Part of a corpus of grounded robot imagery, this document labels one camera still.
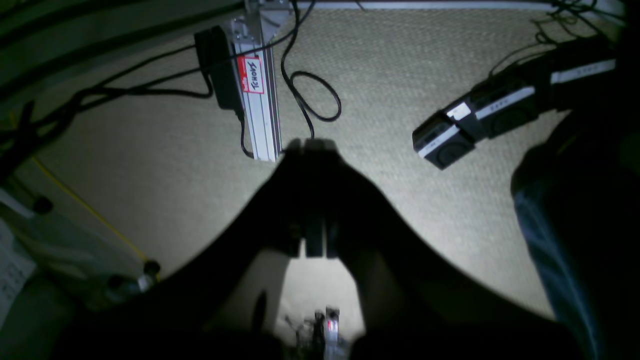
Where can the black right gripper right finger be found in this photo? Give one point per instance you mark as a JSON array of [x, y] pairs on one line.
[[415, 304]]

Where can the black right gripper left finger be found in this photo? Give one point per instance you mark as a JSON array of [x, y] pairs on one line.
[[223, 303]]

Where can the black power adapter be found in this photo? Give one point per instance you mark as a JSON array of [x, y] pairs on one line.
[[214, 58]]

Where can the aluminium extrusion rail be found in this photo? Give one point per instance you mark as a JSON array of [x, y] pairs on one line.
[[252, 37]]

